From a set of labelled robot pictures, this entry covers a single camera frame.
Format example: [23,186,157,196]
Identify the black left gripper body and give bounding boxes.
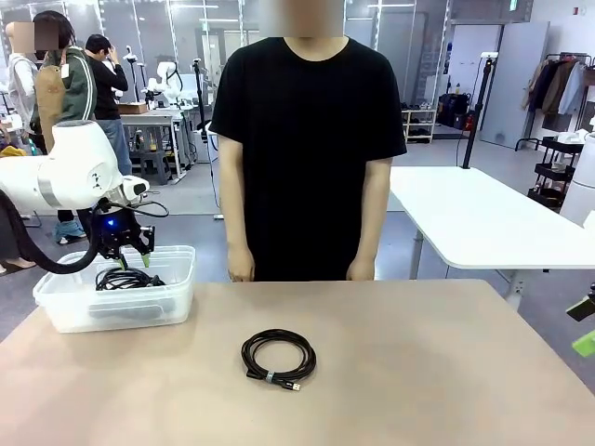
[95,207,139,259]

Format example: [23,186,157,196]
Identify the black braided USB cable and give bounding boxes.
[240,328,318,394]

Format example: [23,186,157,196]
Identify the person's right forearm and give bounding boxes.
[220,190,250,255]

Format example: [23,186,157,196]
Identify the person's left forearm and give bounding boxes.
[358,194,390,262]

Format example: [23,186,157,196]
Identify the person's right hand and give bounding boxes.
[226,245,257,283]

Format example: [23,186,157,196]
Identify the person's left hand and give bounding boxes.
[347,256,377,282]

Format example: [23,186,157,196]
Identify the clear plastic storage bin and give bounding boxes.
[33,244,197,335]

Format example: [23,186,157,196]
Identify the grey step stool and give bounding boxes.
[139,149,171,186]

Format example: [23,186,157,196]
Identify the grey workbench table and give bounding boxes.
[120,111,194,182]

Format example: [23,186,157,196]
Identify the white cylindrical column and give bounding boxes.
[560,132,595,222]

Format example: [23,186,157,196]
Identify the person in black top jeans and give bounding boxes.
[85,33,134,177]

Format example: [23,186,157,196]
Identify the person in brown apron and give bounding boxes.
[28,9,99,243]

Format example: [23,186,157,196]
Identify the white table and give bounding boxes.
[388,165,595,311]

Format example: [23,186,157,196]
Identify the black tripod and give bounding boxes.
[192,58,210,134]

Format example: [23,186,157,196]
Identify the black stand with white head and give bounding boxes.
[123,45,152,106]

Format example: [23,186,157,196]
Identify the black utility cart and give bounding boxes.
[527,134,586,208]

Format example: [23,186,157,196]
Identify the person in black t-shirt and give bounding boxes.
[207,0,408,283]

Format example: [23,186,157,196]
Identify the clothes rack with coats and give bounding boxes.
[514,51,595,152]

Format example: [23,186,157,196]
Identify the black suitcases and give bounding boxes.
[437,92,475,130]

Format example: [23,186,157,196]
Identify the wooden shoe rack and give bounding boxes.
[400,107,438,144]

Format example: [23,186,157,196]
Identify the grey partition panel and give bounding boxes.
[478,21,550,150]

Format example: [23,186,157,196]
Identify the thin black left gripper cable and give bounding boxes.
[99,198,170,219]

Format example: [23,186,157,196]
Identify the thick black left arm hose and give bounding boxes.
[0,189,102,275]

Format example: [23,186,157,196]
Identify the black camera pole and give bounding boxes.
[461,51,499,171]

